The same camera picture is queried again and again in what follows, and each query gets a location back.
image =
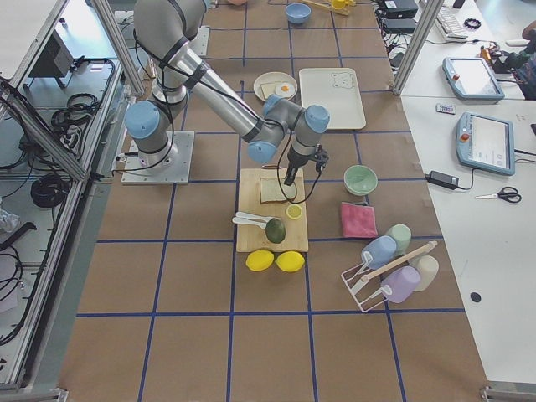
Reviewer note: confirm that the teach pendant near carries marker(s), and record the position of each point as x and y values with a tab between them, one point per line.
485	142

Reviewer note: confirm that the lemon slice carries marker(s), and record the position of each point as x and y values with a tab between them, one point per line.
294	211

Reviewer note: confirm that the whole lemon left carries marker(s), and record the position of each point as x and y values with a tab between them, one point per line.
259	260

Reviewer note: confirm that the avocado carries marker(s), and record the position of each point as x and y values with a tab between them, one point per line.
275	231

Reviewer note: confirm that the round cream plate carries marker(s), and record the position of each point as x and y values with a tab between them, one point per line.
272	77

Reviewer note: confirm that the bread slice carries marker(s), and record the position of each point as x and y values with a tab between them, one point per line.
268	89
273	190

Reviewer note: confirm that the teach pendant far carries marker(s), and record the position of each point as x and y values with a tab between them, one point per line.
471	79

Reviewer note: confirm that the cream bear tray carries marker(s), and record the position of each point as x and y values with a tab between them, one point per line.
337	90

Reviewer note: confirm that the green bowl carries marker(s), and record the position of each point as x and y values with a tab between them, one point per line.
360	180

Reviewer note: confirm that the teach pendant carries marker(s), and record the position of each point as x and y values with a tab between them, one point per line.
485	142
471	79

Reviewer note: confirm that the white plastic fork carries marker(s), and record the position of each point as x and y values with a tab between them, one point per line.
254	217

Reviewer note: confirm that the aluminium frame post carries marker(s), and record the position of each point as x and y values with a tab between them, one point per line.
424	26

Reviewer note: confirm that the purple cup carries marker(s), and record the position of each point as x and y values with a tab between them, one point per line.
399	285

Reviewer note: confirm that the green cup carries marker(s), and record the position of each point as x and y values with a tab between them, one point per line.
401	234

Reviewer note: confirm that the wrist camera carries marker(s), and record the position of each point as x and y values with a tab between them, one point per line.
320	157

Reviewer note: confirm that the fried egg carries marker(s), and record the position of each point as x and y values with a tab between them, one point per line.
285	89

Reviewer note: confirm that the whole lemon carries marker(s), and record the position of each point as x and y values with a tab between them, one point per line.
290	261
259	260

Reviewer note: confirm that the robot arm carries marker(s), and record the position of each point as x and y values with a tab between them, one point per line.
164	30

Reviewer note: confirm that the pink cloth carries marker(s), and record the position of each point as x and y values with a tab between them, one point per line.
358	221

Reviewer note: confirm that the white plastic knife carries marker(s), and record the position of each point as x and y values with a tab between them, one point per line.
239	220

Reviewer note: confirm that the bread slice under egg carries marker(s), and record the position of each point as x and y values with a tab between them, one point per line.
268	89

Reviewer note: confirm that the scissors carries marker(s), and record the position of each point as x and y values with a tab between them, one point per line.
507	194

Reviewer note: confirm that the blue cup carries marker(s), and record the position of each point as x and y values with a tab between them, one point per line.
378	252

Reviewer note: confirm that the black power adapter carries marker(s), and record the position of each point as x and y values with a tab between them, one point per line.
442	179

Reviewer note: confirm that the wooden cutting board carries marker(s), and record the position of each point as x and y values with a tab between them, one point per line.
252	237

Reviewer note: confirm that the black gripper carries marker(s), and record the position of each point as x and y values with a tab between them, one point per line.
296	161

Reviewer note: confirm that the yellow mug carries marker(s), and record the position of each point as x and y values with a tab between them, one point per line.
342	6

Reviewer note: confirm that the blue bowl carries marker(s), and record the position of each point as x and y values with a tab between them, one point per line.
297	13

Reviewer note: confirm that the white wire cup rack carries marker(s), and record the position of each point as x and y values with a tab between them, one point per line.
364	284

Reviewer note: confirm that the wooden mug rack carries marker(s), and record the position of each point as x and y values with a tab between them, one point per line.
324	5

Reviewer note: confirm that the cream cup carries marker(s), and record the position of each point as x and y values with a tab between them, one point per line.
427	266

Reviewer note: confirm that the whole lemon right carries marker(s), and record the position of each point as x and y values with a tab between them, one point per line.
290	261

